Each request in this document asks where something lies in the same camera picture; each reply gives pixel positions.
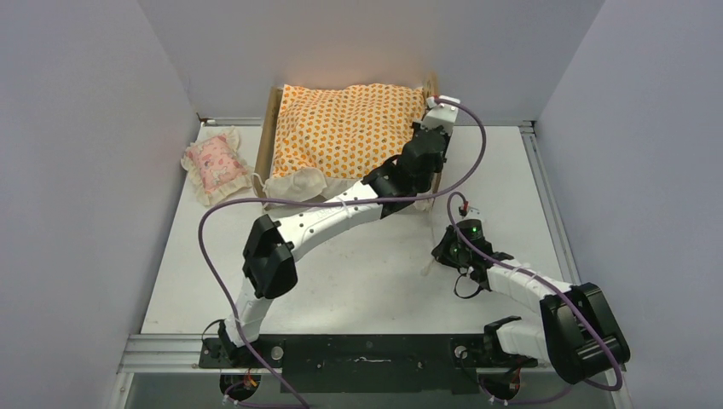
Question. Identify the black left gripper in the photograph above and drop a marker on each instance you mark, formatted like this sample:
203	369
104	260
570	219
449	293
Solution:
446	135

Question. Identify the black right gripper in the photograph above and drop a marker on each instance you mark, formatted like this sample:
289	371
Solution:
442	253

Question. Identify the orange patterned bed cushion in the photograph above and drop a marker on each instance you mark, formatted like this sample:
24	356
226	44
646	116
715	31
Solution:
339	135

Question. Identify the wooden pet bed frame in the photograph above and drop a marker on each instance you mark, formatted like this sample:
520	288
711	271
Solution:
262	141

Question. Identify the pink frilled small pillow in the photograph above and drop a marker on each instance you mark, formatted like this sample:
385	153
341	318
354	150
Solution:
214	167

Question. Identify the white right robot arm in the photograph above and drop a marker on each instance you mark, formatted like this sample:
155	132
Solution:
577	333

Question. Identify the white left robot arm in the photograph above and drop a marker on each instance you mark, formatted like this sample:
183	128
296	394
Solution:
274	247

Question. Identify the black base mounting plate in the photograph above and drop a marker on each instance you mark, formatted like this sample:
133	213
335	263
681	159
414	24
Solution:
385	363

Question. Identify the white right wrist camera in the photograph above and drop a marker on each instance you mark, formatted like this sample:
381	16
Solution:
466	210

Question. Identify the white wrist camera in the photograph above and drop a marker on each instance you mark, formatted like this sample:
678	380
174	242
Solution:
466	210
441	114

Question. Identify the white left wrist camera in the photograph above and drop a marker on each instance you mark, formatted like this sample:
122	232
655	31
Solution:
441	114

